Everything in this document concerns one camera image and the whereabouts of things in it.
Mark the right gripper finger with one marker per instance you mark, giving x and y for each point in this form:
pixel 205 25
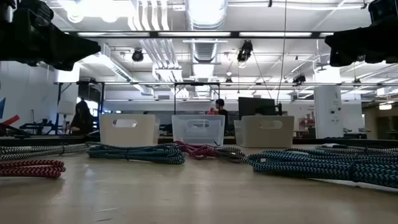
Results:
pixel 345 43
pixel 337 61

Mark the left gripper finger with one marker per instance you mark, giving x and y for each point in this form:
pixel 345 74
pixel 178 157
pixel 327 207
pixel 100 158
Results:
pixel 71 46
pixel 63 66

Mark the white strip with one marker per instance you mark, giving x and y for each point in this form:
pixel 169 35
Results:
pixel 373 186

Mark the white lampshade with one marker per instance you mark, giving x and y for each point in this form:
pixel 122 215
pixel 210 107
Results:
pixel 66 107

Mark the white square pillar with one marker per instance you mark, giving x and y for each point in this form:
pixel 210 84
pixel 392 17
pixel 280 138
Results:
pixel 328 112

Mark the person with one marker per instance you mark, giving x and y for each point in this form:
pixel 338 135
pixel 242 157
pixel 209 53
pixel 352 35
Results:
pixel 81 119
pixel 221 107

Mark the black workbench equipment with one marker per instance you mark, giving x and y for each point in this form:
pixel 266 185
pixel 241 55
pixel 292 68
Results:
pixel 37 126

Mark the blue panel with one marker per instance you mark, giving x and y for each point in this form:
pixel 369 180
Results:
pixel 2 107

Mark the red padded object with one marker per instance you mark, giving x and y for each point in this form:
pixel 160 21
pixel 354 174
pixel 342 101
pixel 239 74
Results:
pixel 12 119

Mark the black computer monitor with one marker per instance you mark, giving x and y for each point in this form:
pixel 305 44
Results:
pixel 256 107

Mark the white plastic bin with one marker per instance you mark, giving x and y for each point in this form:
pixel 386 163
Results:
pixel 264 137
pixel 127 135

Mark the clear plastic bin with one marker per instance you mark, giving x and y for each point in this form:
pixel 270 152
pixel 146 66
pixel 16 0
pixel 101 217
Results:
pixel 199 133

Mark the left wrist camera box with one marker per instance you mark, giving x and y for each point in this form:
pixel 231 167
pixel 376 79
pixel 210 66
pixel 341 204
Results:
pixel 34 11

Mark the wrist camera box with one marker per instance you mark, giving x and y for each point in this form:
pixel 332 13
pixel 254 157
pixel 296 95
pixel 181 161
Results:
pixel 384 9
pixel 34 11

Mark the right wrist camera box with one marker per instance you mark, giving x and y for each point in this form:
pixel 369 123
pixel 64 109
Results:
pixel 384 9

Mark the black metal frame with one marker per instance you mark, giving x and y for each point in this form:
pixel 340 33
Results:
pixel 102 99
pixel 197 83

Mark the black table edge rail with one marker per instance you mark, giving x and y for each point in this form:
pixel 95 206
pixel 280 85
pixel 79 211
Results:
pixel 46 140

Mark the black hanging overhead camera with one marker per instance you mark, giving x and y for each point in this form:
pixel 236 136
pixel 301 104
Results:
pixel 245 51

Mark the silver ventilation duct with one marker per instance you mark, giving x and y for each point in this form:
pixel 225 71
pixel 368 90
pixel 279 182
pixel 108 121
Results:
pixel 205 49

